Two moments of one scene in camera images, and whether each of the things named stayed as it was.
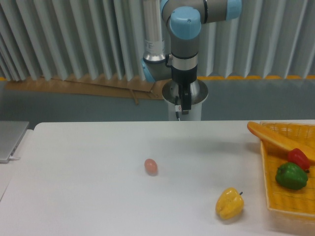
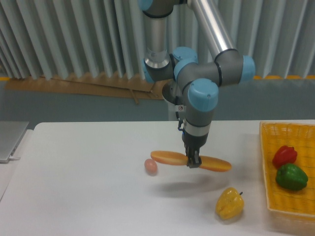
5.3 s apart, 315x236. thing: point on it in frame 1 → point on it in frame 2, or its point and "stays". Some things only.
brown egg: [151, 166] stays
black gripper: [185, 77] → [192, 144]
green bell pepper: [291, 176] stays
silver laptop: [11, 133] stays
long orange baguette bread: [280, 144] → [206, 162]
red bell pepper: [297, 156] → [283, 155]
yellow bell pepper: [230, 203] stays
